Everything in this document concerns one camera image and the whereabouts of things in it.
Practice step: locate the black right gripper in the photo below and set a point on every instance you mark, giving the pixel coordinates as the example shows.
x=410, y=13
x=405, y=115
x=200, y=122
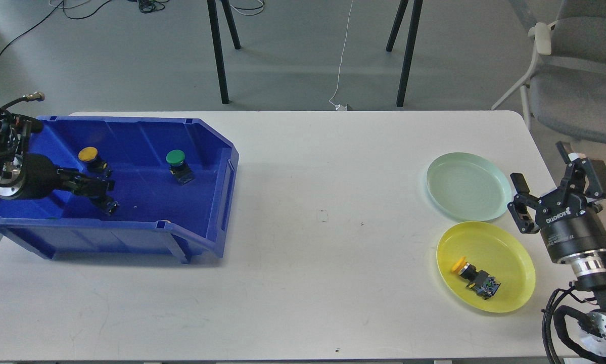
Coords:
x=568, y=223

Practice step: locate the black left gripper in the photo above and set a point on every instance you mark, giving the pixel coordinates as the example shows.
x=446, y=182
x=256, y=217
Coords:
x=42, y=177

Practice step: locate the green push button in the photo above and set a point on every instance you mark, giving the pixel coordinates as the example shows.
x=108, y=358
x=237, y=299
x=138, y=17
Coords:
x=179, y=167
x=105, y=204

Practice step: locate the yellow push button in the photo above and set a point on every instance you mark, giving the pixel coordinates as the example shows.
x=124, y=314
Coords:
x=94, y=163
x=478, y=280

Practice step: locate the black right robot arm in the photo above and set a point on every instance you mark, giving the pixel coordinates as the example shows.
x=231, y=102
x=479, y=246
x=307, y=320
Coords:
x=577, y=314

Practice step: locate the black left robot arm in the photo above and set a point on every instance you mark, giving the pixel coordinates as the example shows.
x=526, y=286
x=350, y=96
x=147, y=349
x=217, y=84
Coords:
x=15, y=134

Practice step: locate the yellow plate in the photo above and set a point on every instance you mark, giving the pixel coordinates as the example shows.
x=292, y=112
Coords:
x=487, y=248

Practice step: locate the pale green plate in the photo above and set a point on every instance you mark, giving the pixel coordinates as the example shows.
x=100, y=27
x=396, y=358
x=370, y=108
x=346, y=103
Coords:
x=467, y=187

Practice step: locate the blue plastic bin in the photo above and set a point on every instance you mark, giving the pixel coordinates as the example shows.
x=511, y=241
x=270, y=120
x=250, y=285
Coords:
x=157, y=215

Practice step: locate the grey office chair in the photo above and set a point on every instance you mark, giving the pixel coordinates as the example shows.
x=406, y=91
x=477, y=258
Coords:
x=564, y=87

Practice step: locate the black tripod legs left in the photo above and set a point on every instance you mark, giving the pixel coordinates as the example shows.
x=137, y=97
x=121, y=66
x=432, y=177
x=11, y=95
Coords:
x=217, y=44

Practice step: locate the black tripod legs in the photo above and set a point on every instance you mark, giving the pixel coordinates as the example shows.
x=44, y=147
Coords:
x=217, y=44
x=412, y=32

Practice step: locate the black tripod legs right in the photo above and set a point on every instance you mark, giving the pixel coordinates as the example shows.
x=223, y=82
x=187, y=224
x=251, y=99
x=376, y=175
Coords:
x=412, y=32

